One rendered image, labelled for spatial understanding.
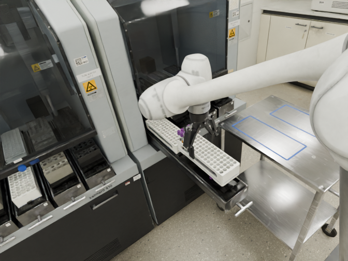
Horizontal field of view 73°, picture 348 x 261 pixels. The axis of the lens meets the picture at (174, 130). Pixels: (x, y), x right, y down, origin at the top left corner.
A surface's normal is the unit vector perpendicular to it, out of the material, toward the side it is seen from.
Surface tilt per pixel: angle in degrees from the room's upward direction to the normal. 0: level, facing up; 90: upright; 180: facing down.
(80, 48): 90
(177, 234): 0
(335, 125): 84
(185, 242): 0
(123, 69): 90
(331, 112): 85
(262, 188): 0
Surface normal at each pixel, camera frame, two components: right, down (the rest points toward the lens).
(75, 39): 0.58, 0.45
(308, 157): -0.11, -0.78
